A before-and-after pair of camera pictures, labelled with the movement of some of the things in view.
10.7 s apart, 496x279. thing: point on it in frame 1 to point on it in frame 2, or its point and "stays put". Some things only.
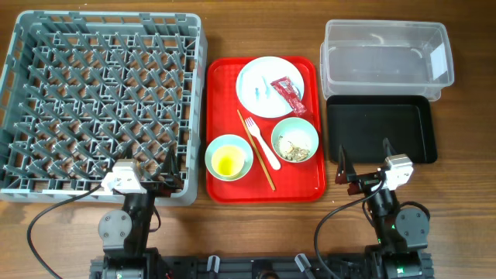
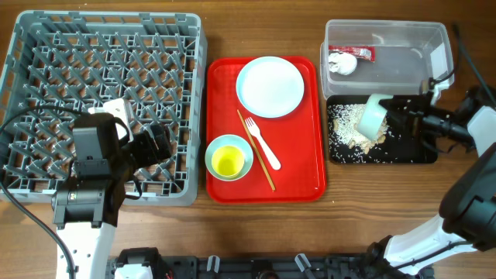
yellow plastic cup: [227, 161] stays put
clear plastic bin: [386, 58] stays put
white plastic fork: [256, 132] stays put
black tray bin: [361, 122] stays put
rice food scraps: [291, 153] to [347, 146]
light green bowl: [294, 139] to [373, 115]
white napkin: [263, 91] to [342, 63]
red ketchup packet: [291, 94] to [366, 51]
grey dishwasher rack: [80, 90] stays put
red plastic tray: [294, 183] stays put
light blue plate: [256, 92] stays put
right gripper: [347, 176] to [414, 115]
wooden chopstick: [256, 151] stays put
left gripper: [169, 169] to [145, 141]
